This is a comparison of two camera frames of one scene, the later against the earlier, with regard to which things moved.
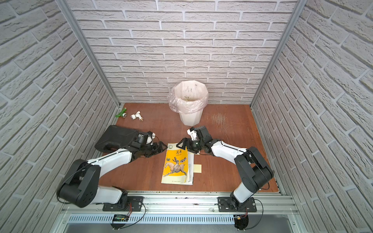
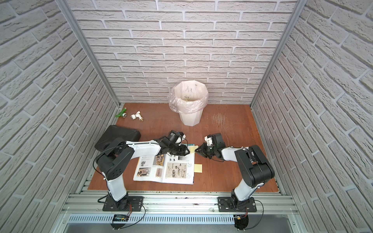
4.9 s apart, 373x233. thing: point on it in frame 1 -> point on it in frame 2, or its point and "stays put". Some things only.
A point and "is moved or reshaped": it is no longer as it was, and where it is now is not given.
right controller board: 241,222 stays put
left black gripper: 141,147 -> 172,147
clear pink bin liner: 188,96 stays put
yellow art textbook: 178,166 is moved or reshaped
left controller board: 119,217 stays put
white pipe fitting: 137,115 stays put
